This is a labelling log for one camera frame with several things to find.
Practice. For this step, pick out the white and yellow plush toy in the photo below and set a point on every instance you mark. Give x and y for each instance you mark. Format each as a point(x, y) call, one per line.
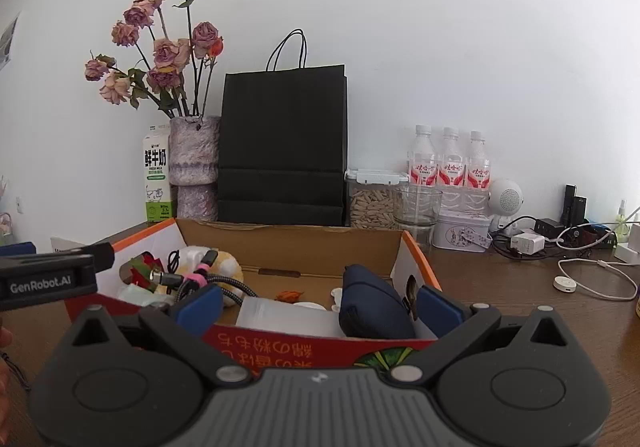
point(230, 267)

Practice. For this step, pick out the red cardboard box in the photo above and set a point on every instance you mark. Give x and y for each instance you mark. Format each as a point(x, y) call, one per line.
point(300, 247)

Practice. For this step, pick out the white printed tin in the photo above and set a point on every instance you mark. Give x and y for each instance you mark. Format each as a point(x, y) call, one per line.
point(460, 229)

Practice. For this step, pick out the white charger adapter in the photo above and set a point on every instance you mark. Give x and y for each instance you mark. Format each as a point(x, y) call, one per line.
point(527, 244)

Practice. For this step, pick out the white green milk carton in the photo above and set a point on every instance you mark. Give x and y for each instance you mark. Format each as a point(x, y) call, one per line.
point(159, 177)

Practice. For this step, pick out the clear seed container white lid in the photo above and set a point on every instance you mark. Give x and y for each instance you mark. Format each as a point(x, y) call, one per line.
point(372, 207)

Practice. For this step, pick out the small green spray bottle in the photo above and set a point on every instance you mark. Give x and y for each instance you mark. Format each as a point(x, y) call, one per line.
point(622, 224)

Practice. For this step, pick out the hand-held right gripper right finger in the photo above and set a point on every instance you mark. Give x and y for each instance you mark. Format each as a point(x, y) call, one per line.
point(439, 311)

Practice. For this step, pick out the navy fabric pouch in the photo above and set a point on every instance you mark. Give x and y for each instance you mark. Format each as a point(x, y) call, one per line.
point(372, 302)

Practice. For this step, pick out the orange dried petal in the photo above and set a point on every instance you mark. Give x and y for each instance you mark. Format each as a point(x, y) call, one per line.
point(289, 296)

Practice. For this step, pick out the dried pink roses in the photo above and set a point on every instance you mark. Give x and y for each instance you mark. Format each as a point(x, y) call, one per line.
point(165, 47)

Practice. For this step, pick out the red artificial rose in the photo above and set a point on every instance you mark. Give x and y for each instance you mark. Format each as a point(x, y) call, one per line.
point(140, 269)

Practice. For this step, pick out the water bottle red label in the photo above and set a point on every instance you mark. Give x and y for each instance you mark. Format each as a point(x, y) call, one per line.
point(477, 169)
point(452, 167)
point(422, 162)

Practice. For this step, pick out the translucent white plastic container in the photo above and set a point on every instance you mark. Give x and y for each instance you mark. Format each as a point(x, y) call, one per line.
point(290, 322)

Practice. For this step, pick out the black upright device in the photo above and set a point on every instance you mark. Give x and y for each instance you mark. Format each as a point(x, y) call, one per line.
point(575, 207)

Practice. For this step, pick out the wall picture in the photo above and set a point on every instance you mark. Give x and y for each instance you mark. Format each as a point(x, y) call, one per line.
point(7, 42)

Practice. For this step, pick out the person's left hand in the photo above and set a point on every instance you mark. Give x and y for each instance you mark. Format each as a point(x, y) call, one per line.
point(4, 337)

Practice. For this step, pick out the black charger brick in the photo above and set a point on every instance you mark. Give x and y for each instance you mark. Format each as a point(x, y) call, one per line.
point(547, 227)

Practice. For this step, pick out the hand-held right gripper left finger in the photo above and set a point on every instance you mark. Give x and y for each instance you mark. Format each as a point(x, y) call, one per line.
point(200, 307)

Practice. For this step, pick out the clear plastic bag with wrappers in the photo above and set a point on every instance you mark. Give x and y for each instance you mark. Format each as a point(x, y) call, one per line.
point(142, 296)

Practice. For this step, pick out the white plug adapters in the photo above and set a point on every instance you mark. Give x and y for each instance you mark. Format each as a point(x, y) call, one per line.
point(631, 244)

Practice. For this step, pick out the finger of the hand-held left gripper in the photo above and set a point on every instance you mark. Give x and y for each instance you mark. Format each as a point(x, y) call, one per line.
point(17, 248)
point(105, 257)

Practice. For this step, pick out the black paper bag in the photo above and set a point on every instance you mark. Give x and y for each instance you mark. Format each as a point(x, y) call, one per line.
point(282, 142)

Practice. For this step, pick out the white wall outlet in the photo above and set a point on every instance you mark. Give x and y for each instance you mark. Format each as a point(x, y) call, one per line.
point(19, 205)

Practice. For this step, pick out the white round robot speaker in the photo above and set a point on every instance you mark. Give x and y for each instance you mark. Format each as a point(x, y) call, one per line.
point(506, 199)

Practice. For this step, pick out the purple mottled vase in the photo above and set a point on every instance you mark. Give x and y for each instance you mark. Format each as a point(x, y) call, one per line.
point(195, 162)

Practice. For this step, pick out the clear glass cup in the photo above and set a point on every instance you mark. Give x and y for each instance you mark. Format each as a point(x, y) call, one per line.
point(417, 212)

